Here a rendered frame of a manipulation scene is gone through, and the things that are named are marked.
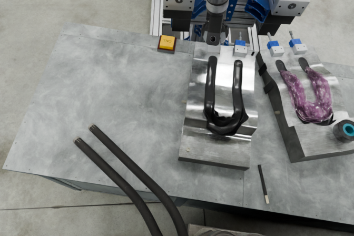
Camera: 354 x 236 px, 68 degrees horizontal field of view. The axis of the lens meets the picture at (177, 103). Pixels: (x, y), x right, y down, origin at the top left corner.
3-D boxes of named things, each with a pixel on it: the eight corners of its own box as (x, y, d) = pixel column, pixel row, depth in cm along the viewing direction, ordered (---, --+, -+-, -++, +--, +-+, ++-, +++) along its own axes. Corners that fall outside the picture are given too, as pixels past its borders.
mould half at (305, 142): (255, 57, 122) (263, 41, 112) (307, 51, 125) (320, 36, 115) (291, 163, 102) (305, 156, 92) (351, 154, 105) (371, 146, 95)
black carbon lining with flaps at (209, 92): (207, 57, 112) (210, 43, 104) (244, 63, 112) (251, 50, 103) (198, 134, 97) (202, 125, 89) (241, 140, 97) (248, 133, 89)
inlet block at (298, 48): (282, 35, 125) (287, 27, 120) (292, 34, 126) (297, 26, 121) (291, 58, 120) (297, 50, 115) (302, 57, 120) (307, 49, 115)
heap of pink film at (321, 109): (275, 70, 113) (282, 60, 106) (313, 66, 115) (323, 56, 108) (295, 127, 102) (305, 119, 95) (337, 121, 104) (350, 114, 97)
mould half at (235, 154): (193, 53, 121) (196, 34, 109) (248, 62, 121) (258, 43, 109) (177, 160, 100) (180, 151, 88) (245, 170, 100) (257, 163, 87)
